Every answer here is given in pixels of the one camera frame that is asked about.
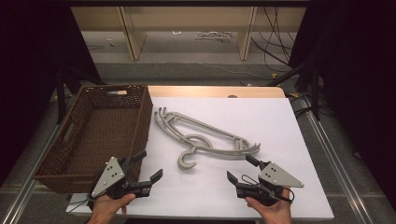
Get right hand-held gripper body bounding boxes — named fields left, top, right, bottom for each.
left=235, top=161, right=305, bottom=207

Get person's right hand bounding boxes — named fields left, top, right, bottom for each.
left=244, top=188, right=293, bottom=224

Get aluminium rail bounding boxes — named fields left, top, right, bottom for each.
left=0, top=122, right=62, bottom=224
left=298, top=96, right=376, bottom=224

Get light wooden shelf unit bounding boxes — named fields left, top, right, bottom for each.
left=70, top=6, right=307, bottom=62

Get grey left gripper cable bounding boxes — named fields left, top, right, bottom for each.
left=65, top=194, right=94, bottom=215

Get white chain-like floor object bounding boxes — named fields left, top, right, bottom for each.
left=195, top=30, right=233, bottom=42

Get black hanging cables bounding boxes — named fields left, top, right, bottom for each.
left=250, top=6, right=298, bottom=75

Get brown wicker basket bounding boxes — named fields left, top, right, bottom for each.
left=32, top=84, right=154, bottom=194

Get black metal stand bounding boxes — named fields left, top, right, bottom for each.
left=266, top=55, right=323, bottom=122
left=53, top=60, right=106, bottom=125

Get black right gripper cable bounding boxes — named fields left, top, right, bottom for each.
left=240, top=173, right=295, bottom=205

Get person's left hand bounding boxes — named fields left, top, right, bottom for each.
left=87, top=192, right=137, bottom=224

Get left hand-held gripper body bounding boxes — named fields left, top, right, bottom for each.
left=88, top=156, right=153, bottom=202

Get white board mat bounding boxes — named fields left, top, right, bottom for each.
left=65, top=96, right=335, bottom=222

